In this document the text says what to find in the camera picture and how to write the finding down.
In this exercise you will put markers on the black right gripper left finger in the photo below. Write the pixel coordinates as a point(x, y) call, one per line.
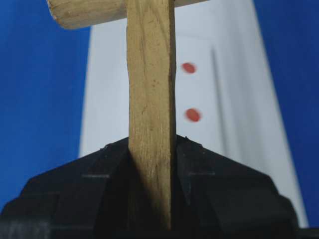
point(84, 199)

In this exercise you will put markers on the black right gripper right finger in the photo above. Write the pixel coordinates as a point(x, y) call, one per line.
point(225, 199)

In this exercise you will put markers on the blue table cloth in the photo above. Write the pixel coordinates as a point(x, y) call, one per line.
point(43, 70)

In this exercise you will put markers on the white board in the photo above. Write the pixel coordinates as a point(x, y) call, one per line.
point(225, 96)

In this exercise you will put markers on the wooden mallet hammer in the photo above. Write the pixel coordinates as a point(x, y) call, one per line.
point(151, 62)

